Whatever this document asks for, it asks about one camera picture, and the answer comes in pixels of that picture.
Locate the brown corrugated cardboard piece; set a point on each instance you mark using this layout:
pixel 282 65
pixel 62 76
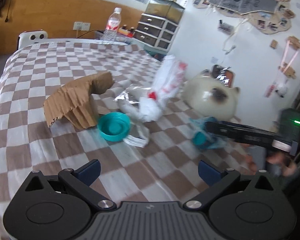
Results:
pixel 73 100

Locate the white plastic drawer unit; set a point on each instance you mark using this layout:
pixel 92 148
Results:
pixel 155 32

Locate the person's right hand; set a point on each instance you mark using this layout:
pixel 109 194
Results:
pixel 279 163

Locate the clear water bottle red label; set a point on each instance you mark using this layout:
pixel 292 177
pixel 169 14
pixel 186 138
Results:
pixel 112 26

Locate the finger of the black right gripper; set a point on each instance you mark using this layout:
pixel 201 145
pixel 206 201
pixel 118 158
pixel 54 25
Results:
pixel 241 133

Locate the photo collage wall board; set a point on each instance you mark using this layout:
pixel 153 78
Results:
pixel 268 16

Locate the white plastic bag red print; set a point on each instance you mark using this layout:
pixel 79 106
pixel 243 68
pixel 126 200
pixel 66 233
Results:
pixel 167 82

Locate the brown white checkered tablecloth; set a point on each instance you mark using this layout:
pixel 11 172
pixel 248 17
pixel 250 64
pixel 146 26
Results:
pixel 164 170

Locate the glass fish tank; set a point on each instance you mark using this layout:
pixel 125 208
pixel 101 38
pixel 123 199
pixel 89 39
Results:
pixel 165 9

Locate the white face mask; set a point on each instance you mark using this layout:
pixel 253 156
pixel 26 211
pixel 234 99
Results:
pixel 138 136

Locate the teal cup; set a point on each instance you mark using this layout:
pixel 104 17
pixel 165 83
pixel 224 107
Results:
pixel 202 139

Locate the crumpled foil wrapper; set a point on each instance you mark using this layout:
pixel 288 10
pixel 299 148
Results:
pixel 129 99

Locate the white double wall socket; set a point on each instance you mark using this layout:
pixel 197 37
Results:
pixel 82 26

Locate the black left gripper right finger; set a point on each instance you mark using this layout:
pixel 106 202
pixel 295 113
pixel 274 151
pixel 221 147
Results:
pixel 219 182

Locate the white device with two lenses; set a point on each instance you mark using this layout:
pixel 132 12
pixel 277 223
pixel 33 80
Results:
pixel 30 37

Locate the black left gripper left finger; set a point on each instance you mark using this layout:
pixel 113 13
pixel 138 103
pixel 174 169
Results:
pixel 78 182

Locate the teal plastic bowl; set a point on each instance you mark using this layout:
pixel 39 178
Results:
pixel 114 126

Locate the cat face plush pillow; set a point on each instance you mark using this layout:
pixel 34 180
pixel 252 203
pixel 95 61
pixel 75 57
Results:
pixel 209 97

